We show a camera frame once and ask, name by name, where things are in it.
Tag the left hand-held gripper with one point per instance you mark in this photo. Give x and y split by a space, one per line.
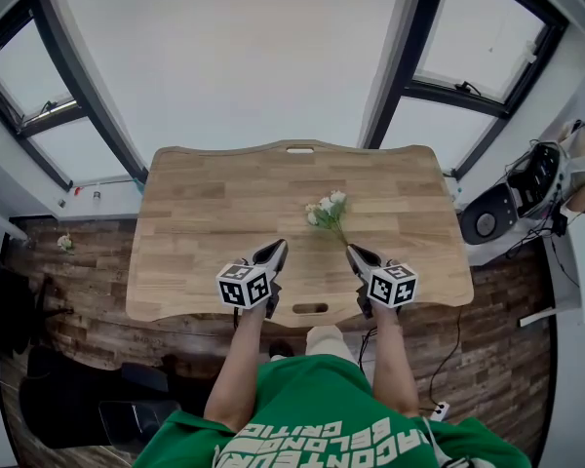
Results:
244 285

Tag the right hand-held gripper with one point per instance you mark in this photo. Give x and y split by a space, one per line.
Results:
392 285

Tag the white flowers with green leaves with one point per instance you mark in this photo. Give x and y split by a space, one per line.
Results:
329 212

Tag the person's left forearm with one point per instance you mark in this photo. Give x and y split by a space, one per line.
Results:
236 368

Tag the person's right forearm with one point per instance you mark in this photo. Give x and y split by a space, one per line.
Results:
395 359

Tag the wooden table top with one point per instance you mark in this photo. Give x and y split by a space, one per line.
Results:
224 212

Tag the person's beige trousers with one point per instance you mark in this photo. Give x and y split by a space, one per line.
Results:
329 344

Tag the person's left shoe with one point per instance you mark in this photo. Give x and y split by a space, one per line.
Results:
280 349

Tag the grey round device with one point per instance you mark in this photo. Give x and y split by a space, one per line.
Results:
487 217

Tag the person's green printed shirt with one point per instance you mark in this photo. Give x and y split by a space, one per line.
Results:
322 407

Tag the white power strip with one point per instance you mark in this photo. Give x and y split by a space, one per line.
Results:
439 410

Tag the crumpled white paper scrap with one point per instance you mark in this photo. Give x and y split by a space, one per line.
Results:
64 243

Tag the black framed window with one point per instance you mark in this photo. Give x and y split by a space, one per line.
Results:
468 42
29 76

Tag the black white equipment frame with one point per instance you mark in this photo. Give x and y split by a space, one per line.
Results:
536 178

